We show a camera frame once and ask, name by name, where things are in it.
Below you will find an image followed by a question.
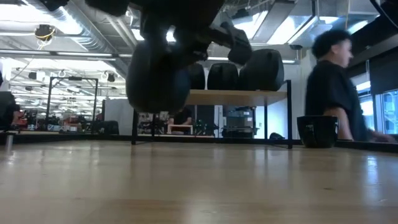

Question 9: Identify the white partition wall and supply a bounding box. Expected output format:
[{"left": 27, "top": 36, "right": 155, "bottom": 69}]
[{"left": 103, "top": 98, "right": 134, "bottom": 136}]

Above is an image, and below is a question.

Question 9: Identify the person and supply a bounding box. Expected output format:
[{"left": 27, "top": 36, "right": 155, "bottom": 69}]
[
  {"left": 0, "top": 70, "right": 21, "bottom": 131},
  {"left": 305, "top": 29, "right": 397, "bottom": 144},
  {"left": 167, "top": 107, "right": 193, "bottom": 126}
]

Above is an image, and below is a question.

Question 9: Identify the black tapered cup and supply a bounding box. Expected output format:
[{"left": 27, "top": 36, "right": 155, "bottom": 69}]
[{"left": 296, "top": 115, "right": 338, "bottom": 149}]

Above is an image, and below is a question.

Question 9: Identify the small white table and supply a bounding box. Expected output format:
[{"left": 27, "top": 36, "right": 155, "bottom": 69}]
[{"left": 167, "top": 124, "right": 193, "bottom": 135}]

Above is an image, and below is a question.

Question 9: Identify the silver spiral duct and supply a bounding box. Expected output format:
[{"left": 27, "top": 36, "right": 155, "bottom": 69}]
[{"left": 26, "top": 0, "right": 137, "bottom": 82}]

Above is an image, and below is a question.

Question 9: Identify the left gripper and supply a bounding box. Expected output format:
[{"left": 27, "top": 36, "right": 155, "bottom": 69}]
[{"left": 139, "top": 14, "right": 252, "bottom": 65}]

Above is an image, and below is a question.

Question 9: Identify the dark pot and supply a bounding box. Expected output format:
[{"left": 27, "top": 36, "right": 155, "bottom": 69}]
[{"left": 207, "top": 62, "right": 239, "bottom": 91}]

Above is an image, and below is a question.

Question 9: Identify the black pot mid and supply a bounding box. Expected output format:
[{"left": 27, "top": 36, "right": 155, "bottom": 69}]
[{"left": 188, "top": 63, "right": 206, "bottom": 90}]

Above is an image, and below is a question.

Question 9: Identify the wooden shelf black metal frame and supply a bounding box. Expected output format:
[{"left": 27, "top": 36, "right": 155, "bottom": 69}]
[{"left": 131, "top": 79, "right": 293, "bottom": 149}]

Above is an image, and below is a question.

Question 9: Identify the large black pot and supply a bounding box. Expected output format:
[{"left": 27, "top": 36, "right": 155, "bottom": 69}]
[{"left": 125, "top": 39, "right": 191, "bottom": 114}]

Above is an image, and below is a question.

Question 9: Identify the black equipment cabinet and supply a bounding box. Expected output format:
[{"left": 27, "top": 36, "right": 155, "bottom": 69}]
[{"left": 221, "top": 105, "right": 259, "bottom": 139}]

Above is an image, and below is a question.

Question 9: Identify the black gantry frame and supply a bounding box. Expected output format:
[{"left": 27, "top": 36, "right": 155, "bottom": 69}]
[{"left": 45, "top": 76, "right": 99, "bottom": 125}]

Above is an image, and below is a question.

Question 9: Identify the long ceiling light bar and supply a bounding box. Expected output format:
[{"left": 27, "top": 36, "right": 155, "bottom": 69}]
[{"left": 0, "top": 48, "right": 296, "bottom": 65}]

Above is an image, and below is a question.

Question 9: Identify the yellow cable reel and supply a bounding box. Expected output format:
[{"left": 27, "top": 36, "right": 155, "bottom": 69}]
[{"left": 34, "top": 24, "right": 57, "bottom": 42}]

